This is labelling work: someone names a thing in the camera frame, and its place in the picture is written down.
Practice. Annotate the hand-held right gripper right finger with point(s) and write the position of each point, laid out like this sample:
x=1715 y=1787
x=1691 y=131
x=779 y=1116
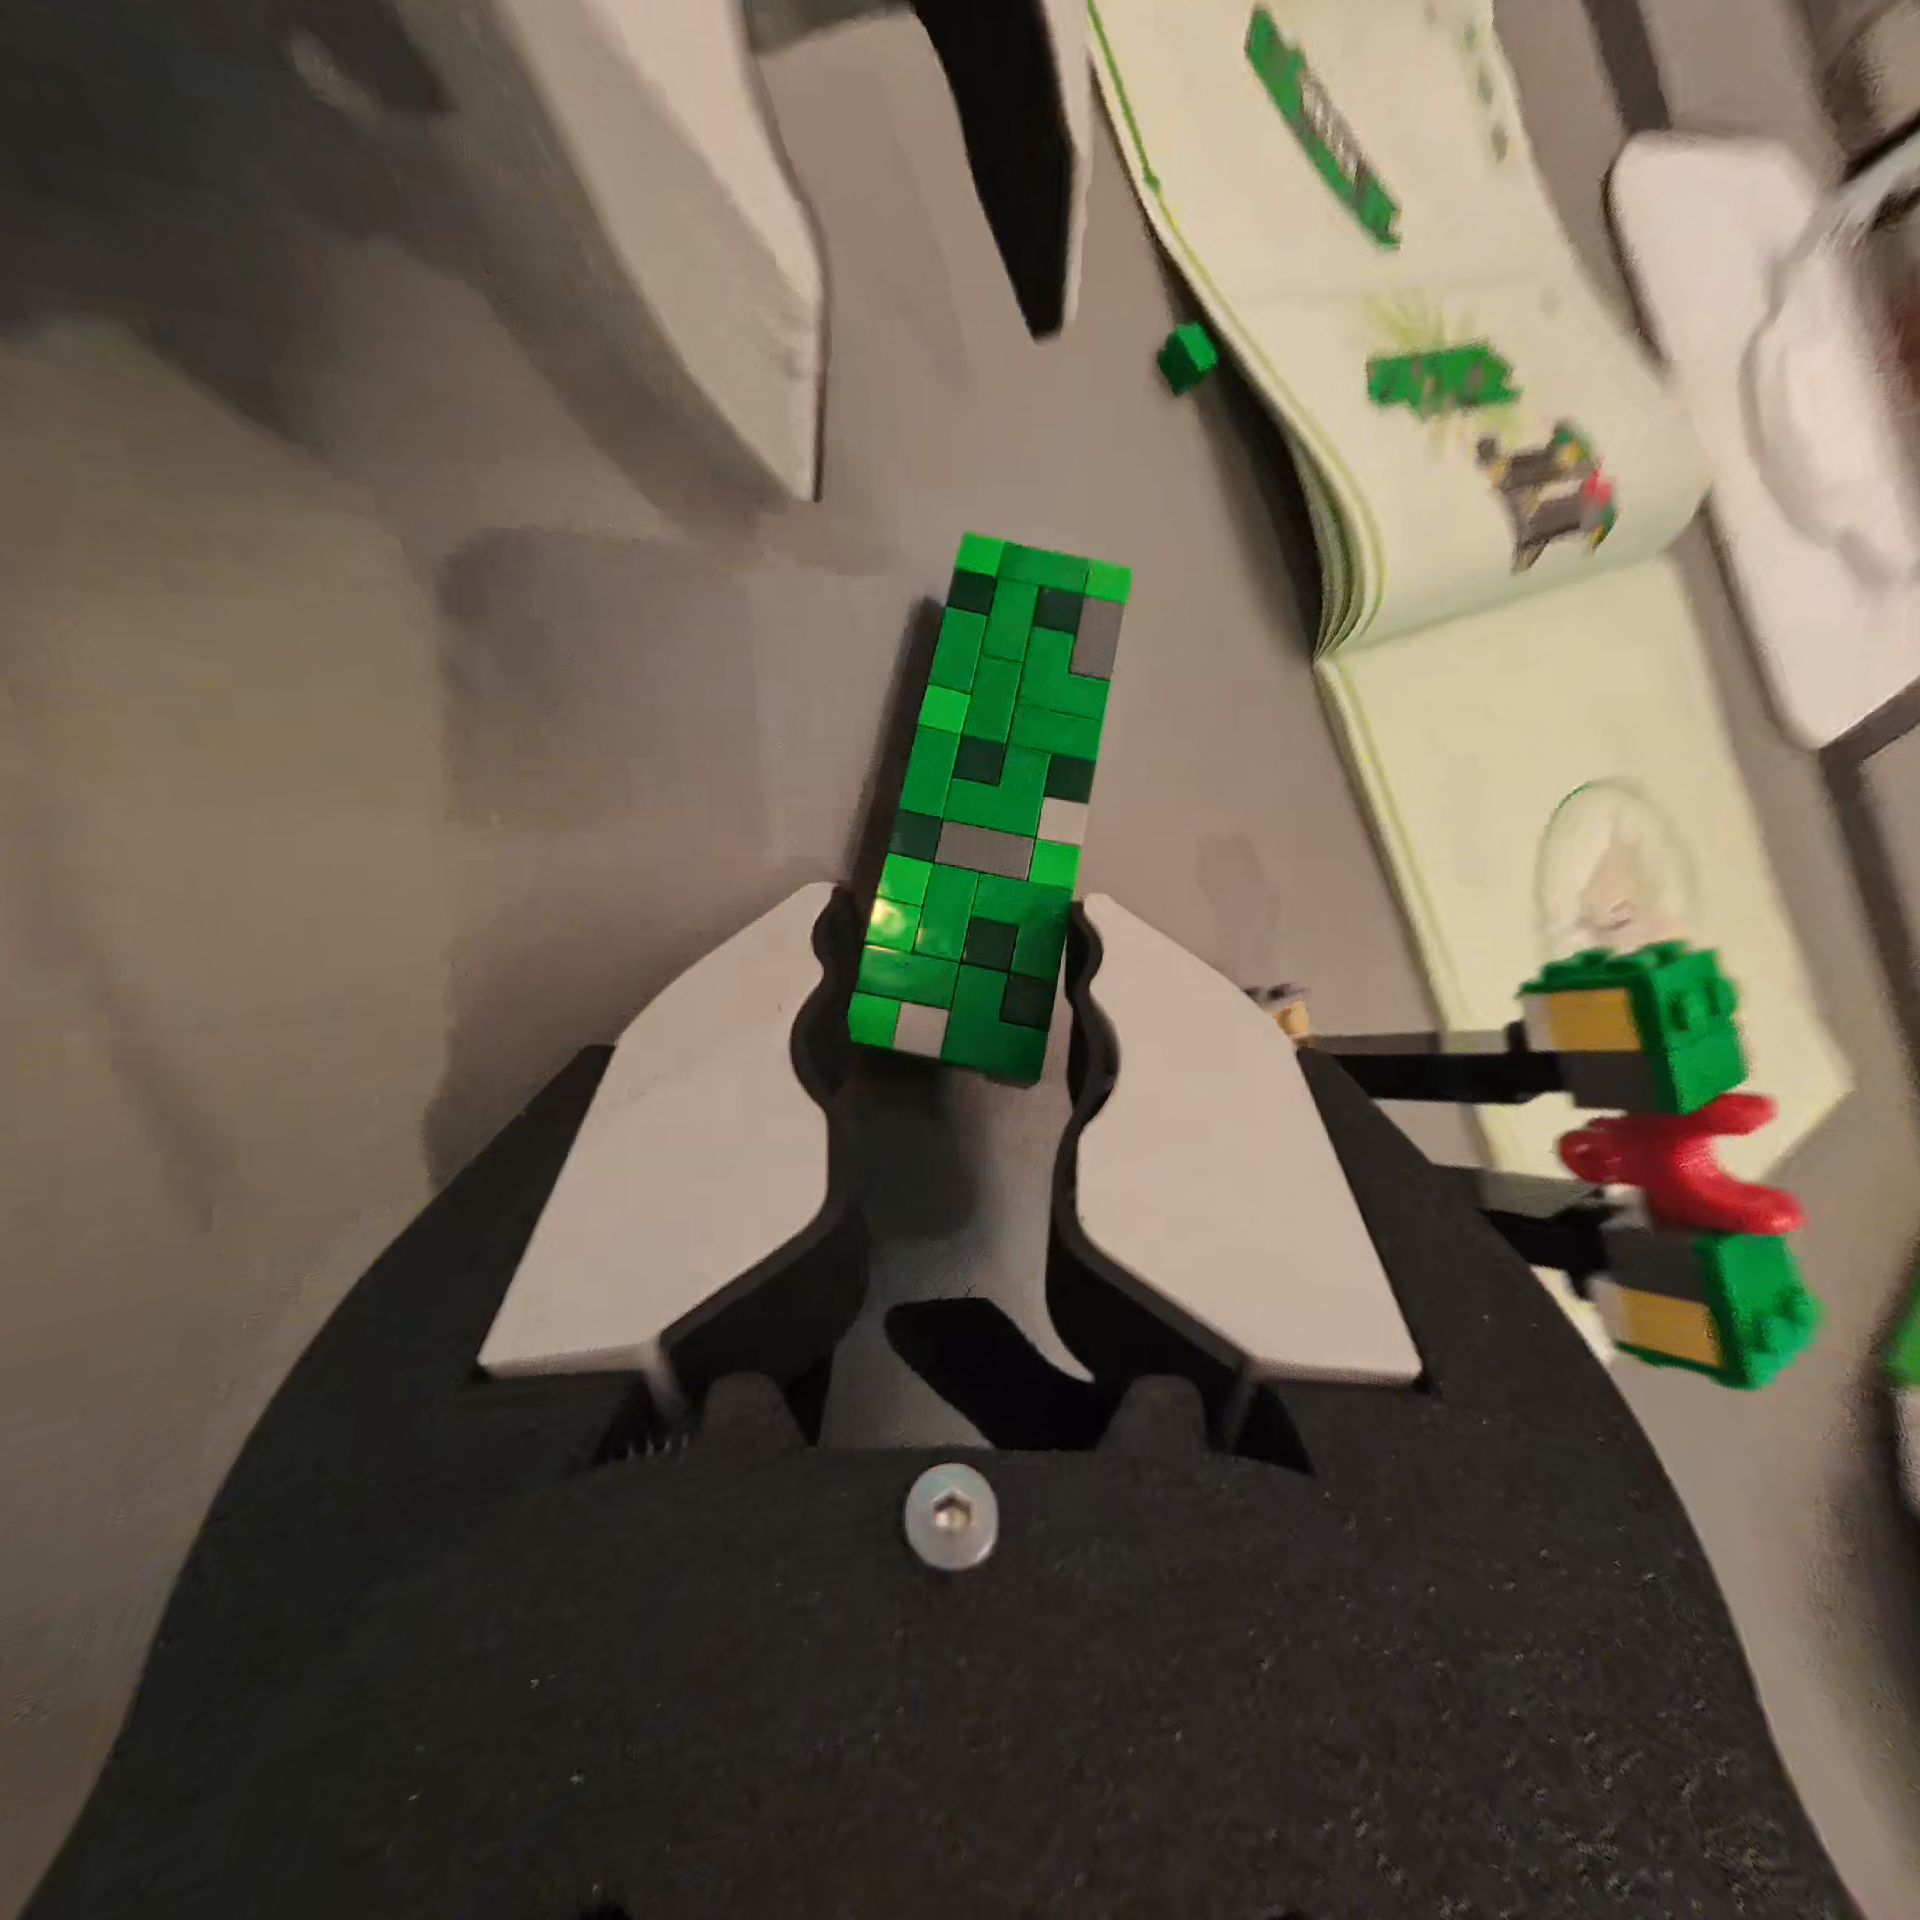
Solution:
x=1244 y=1200

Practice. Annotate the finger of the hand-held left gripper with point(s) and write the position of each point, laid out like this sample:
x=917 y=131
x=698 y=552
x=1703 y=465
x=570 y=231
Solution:
x=1018 y=152
x=674 y=182

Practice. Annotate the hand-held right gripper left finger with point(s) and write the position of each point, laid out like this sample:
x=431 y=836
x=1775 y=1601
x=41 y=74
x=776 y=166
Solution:
x=674 y=1186

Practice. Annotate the black and green brick tower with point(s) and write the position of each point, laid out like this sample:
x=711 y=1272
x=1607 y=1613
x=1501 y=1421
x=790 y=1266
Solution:
x=1678 y=1036

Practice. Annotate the green brick plate assembly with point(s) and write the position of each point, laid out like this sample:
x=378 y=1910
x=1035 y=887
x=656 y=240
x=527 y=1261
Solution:
x=990 y=781

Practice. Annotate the small green brick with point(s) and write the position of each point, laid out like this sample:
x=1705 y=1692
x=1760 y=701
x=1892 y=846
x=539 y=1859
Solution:
x=1185 y=358

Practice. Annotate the pale green instruction booklet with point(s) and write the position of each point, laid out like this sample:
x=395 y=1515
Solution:
x=1501 y=674

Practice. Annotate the white tray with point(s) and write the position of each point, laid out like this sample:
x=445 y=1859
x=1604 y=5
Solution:
x=1696 y=303

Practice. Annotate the white round charger stand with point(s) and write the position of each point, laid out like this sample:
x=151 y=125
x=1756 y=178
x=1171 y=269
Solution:
x=1835 y=378

